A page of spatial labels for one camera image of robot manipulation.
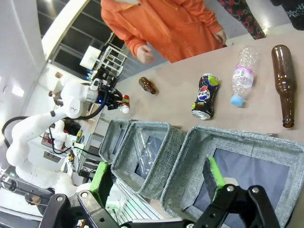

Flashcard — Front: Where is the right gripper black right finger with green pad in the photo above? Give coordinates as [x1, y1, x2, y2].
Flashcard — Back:
[194, 156, 281, 228]

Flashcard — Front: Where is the white wire rack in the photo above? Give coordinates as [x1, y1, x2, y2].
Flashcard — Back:
[101, 46, 128, 75]

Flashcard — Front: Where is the clear water bottle blue cap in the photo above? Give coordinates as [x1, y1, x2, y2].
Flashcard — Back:
[230, 46, 259, 107]

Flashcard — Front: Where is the tall brown glass bottle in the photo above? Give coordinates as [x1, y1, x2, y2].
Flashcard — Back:
[271, 44, 296, 129]

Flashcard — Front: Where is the small grey fabric basket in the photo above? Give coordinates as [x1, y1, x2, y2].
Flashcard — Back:
[98, 119, 131, 164]

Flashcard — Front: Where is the person in black clothing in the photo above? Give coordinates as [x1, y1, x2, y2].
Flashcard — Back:
[270, 0, 304, 30]

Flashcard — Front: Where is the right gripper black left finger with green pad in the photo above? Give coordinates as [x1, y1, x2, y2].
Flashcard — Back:
[41, 161, 133, 228]

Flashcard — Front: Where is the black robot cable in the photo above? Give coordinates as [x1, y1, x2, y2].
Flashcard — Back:
[1, 102, 106, 152]

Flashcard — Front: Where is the small brown glass bottle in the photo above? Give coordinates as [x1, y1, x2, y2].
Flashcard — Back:
[138, 76, 158, 95]

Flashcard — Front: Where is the large grey fabric basket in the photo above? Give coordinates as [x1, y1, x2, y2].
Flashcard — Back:
[160, 125, 304, 228]

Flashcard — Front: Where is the person in floral clothing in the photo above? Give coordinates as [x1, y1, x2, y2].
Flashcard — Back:
[217, 0, 266, 40]

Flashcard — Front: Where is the person's left forearm orange sleeve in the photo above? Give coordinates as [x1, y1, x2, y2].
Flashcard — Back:
[201, 8, 224, 36]

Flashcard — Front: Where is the person's right hand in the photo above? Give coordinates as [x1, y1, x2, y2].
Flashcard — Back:
[136, 45, 154, 64]

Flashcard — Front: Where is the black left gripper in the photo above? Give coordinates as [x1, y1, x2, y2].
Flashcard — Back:
[97, 83, 130, 111]

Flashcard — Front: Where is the person in orange hoodie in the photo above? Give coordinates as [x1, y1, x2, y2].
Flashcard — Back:
[101, 0, 226, 64]

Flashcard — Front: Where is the person's left hand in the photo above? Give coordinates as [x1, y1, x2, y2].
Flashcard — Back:
[214, 29, 228, 46]

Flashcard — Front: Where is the white box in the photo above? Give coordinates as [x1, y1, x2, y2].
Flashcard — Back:
[80, 45, 102, 69]

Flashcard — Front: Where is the crumpled clear plastic bottle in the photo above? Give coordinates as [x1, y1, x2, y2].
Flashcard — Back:
[134, 132, 165, 176]

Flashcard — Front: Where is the medium grey fabric basket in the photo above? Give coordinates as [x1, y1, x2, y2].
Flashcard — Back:
[111, 121, 186, 200]

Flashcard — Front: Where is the crushed black Pepsi can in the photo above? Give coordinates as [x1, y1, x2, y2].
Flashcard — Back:
[191, 73, 219, 120]

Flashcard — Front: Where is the person's right forearm orange sleeve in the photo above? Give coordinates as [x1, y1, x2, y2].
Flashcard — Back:
[123, 26, 147, 57]

